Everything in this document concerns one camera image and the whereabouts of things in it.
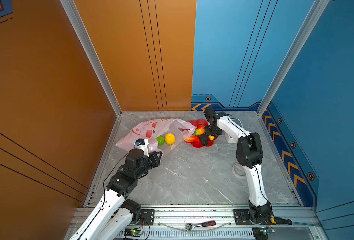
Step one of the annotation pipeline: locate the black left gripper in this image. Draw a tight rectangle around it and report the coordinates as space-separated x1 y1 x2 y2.
134 150 162 181

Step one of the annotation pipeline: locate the dark avocado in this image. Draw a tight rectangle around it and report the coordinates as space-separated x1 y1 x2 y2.
199 134 209 146

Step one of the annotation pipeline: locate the green bumpy fruit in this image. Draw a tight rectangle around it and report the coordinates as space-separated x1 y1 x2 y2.
156 136 165 147

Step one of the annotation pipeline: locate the yellow lemon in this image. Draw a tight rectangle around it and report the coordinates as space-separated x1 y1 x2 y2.
164 133 176 146

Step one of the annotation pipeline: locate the pink plastic bag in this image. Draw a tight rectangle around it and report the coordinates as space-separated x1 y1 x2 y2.
116 119 196 155

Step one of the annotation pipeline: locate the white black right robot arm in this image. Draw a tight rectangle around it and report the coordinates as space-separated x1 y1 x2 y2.
204 108 273 224

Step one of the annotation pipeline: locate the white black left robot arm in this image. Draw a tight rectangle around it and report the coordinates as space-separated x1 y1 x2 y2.
70 149 163 240

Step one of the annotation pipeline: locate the red flower-shaped bowl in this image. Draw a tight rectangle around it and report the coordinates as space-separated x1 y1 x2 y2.
185 119 218 148

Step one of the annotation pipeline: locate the white grey tissue box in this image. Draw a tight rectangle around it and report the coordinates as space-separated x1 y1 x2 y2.
223 118 246 144

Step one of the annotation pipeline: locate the white tape roll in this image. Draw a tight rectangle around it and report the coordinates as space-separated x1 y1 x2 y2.
232 163 246 179

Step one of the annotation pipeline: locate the green circuit board left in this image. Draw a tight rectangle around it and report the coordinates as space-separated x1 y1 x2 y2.
124 229 144 239

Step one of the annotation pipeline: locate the yellow black screwdriver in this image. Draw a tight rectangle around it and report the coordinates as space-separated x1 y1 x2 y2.
270 217 293 225

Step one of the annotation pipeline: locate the circuit board right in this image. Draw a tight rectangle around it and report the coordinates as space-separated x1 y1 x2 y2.
252 228 276 240

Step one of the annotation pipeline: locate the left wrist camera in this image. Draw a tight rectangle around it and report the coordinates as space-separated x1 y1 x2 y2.
135 139 149 157

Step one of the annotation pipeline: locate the red handled ratchet wrench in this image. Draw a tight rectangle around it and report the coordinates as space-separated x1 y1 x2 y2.
185 221 216 231

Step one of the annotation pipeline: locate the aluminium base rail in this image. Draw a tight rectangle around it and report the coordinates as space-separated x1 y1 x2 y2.
65 203 328 240

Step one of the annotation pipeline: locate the aluminium corner post right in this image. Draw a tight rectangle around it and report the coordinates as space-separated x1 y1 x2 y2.
257 0 330 117

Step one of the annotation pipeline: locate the aluminium corner post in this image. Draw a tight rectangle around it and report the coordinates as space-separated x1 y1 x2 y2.
59 0 123 117
257 0 330 117

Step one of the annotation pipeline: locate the aluminium corner post left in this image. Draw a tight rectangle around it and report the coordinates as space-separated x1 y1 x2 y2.
59 0 123 117

